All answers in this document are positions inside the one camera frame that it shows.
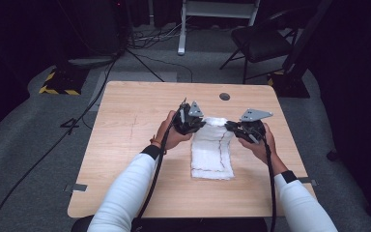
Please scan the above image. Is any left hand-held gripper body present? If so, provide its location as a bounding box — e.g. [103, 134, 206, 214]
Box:
[173, 98, 205, 135]

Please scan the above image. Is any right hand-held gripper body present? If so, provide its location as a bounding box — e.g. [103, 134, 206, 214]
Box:
[238, 108, 273, 144]

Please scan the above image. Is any white cloth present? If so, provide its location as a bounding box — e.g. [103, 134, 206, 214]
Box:
[190, 116, 236, 181]

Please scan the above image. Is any person's left hand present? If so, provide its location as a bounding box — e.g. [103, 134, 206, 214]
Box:
[153, 110, 193, 151]

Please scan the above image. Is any person's right hand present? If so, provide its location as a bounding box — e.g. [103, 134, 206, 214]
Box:
[238, 123, 288, 175]

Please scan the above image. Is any grey tape strip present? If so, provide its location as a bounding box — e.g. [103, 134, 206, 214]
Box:
[298, 176, 320, 188]
[64, 183, 88, 193]

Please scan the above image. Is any black folding chair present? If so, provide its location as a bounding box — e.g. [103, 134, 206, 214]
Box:
[219, 9, 301, 85]

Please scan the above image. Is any person's dark clothing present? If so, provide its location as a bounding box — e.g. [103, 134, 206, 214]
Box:
[71, 215, 269, 232]

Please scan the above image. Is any black equipment stand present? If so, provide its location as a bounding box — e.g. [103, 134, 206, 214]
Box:
[57, 0, 133, 69]

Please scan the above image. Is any black yellow striped base plate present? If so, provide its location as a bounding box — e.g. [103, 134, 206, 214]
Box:
[38, 66, 90, 96]
[266, 70, 311, 99]

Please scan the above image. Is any thin black floor cable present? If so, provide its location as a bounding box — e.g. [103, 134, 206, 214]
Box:
[134, 52, 194, 83]

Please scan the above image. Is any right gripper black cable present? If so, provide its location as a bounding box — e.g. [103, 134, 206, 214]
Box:
[262, 134, 278, 232]

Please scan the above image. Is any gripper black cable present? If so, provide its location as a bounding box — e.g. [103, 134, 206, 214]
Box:
[134, 112, 179, 232]
[262, 134, 278, 232]

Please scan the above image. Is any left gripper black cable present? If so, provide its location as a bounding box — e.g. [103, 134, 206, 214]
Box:
[134, 112, 179, 232]

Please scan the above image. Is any white desk frame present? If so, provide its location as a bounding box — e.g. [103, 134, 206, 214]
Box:
[177, 0, 261, 56]

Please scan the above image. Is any bundle of floor cables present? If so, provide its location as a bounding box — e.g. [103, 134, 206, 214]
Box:
[129, 22, 191, 50]

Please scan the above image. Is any black slanted post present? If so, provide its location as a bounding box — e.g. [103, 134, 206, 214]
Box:
[283, 0, 334, 73]

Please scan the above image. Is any long black floor cable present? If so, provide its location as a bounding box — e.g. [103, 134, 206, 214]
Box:
[0, 52, 124, 232]

